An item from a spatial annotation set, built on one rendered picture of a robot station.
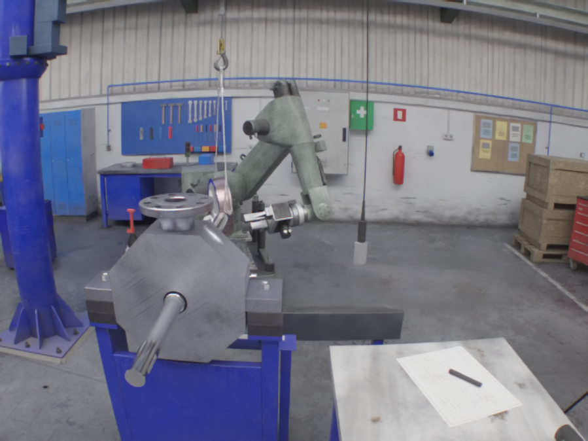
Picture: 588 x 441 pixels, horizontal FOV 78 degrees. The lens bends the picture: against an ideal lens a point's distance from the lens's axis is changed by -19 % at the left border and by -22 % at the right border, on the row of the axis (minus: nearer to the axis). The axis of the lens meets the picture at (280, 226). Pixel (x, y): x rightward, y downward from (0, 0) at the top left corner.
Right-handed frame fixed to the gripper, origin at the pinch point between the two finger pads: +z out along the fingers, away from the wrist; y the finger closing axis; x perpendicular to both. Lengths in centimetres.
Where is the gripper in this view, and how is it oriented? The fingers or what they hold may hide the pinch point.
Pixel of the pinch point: (247, 222)
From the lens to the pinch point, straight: 312.0
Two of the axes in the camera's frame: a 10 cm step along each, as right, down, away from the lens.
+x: 2.7, 8.9, -3.7
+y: 2.1, -4.2, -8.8
